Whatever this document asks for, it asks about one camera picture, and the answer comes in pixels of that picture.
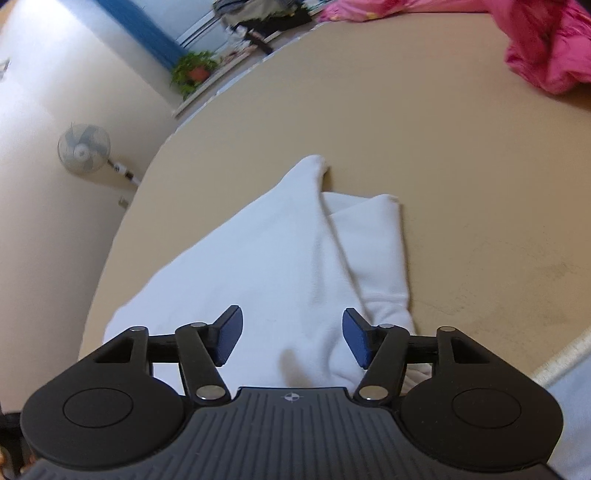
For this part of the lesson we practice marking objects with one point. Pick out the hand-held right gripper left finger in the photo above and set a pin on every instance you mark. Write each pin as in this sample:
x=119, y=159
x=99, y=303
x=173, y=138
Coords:
x=228, y=336

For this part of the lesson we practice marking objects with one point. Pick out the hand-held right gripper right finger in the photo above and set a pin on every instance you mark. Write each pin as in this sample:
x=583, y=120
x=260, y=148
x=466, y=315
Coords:
x=355, y=337

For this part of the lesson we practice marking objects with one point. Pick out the white long-sleeve shirt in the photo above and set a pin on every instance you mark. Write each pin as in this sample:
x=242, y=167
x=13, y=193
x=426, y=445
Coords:
x=258, y=258

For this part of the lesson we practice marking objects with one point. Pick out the pile of dark clothes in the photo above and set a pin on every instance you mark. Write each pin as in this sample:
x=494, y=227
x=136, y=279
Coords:
x=277, y=16

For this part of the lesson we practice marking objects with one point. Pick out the beige quilted mattress pad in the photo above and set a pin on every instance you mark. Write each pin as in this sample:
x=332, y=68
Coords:
x=461, y=161

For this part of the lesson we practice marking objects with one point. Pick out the light blue striped bed sheet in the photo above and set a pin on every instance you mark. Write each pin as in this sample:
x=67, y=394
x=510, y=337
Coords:
x=575, y=415

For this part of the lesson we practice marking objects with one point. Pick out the white window sill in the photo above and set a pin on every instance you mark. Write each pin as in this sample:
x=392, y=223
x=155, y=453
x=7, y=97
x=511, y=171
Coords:
x=217, y=76

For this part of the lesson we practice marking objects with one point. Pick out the green potted plant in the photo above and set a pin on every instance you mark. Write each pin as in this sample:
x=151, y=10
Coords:
x=191, y=62

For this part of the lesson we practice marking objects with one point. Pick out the blue curtain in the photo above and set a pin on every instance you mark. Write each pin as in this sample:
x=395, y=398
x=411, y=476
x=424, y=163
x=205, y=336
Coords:
x=143, y=27

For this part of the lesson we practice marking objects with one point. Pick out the pink floral blanket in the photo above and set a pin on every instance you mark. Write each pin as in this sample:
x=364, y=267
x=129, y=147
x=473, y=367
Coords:
x=554, y=50

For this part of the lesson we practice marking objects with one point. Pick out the white wall socket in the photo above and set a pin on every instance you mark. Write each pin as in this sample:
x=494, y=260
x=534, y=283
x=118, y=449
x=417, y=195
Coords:
x=123, y=202

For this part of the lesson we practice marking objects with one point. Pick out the white wall fan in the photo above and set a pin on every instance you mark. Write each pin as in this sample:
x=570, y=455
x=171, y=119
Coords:
x=83, y=150

